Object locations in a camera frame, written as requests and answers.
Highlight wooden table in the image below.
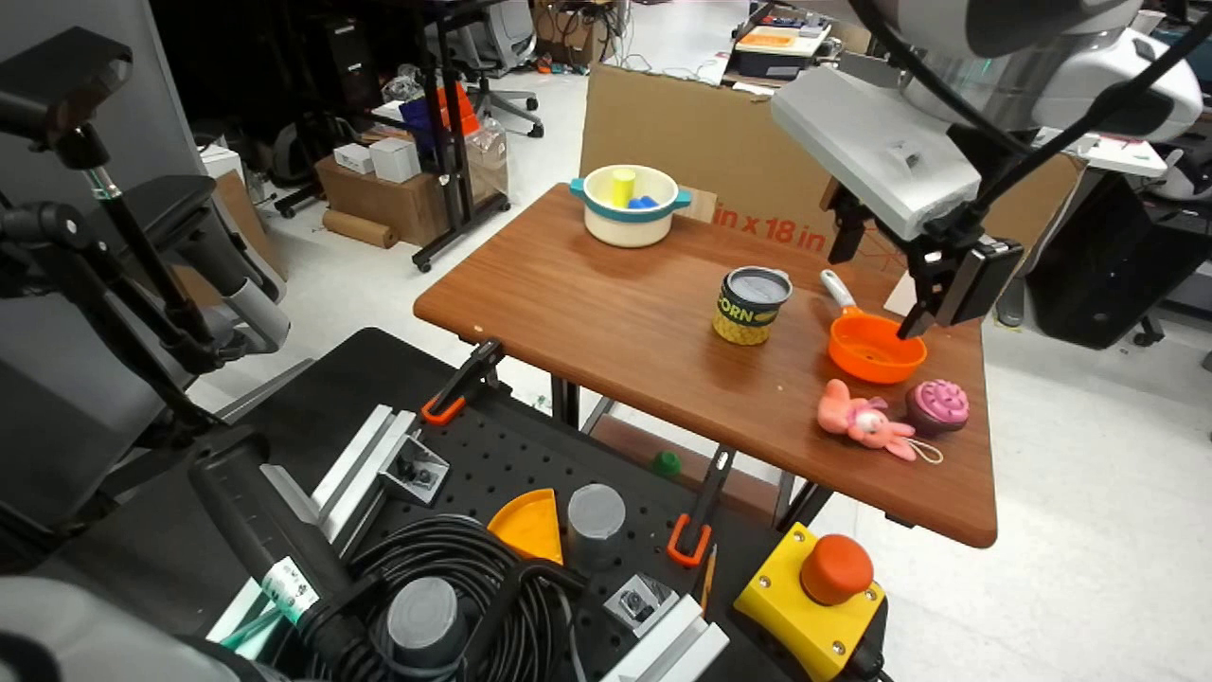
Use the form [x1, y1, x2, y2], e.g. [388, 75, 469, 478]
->
[414, 183, 999, 548]

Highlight black floor stand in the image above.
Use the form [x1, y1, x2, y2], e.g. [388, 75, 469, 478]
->
[408, 0, 515, 275]

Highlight light grey cylinder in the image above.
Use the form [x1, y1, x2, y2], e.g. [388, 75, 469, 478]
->
[565, 479, 628, 548]

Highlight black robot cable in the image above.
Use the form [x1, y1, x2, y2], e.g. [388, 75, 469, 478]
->
[844, 0, 1212, 212]

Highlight black cable coil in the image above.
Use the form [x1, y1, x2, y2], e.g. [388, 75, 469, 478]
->
[298, 507, 591, 682]

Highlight orange plastic wedge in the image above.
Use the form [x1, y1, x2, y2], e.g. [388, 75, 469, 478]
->
[486, 486, 567, 567]

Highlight black foam tube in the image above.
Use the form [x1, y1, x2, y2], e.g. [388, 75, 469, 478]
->
[185, 428, 355, 636]

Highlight aluminium extrusion rail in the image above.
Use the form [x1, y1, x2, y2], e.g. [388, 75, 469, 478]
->
[308, 400, 423, 546]
[599, 594, 736, 682]

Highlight black perforated breadboard table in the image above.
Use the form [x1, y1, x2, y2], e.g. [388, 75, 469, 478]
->
[73, 322, 885, 682]

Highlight dark grey cylinder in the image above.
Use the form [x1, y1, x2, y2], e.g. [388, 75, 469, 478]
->
[382, 573, 467, 673]

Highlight yellow corn can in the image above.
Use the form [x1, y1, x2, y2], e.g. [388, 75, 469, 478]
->
[710, 260, 794, 352]

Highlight white small box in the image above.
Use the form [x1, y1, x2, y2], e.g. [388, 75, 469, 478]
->
[328, 133, 423, 185]

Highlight black clamp orange handle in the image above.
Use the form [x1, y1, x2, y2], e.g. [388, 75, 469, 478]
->
[417, 335, 508, 431]
[664, 443, 740, 573]

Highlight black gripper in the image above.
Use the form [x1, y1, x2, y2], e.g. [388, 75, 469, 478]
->
[821, 183, 1027, 346]

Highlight white desk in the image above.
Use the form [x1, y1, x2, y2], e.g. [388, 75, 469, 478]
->
[1073, 123, 1169, 183]

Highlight black camera on stand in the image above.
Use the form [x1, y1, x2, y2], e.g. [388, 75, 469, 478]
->
[0, 26, 294, 447]

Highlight grey wrist camera bar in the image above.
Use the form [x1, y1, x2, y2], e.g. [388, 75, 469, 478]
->
[768, 59, 984, 245]

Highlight small brown cardboard box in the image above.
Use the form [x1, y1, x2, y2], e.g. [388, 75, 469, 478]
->
[204, 167, 287, 281]

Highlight brown cardboard board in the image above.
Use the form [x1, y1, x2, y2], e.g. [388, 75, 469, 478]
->
[581, 64, 1091, 316]

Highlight yellow emergency stop button box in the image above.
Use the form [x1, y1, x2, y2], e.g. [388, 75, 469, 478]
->
[731, 519, 892, 682]

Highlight pink frosted toy donut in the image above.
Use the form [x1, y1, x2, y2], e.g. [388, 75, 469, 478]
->
[904, 373, 972, 440]

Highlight large cardboard box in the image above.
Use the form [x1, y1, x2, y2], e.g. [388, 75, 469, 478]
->
[313, 123, 510, 245]

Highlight cream pot teal handles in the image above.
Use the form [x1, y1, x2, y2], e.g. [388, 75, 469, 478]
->
[565, 161, 696, 251]

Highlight pink plush toy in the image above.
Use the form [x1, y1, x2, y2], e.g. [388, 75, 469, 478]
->
[816, 373, 948, 469]

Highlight grey rounded robot base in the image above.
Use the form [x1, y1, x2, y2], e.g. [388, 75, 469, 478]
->
[0, 573, 241, 682]

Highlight small black white tag plate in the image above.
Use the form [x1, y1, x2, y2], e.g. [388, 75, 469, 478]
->
[382, 431, 450, 507]
[602, 573, 683, 639]

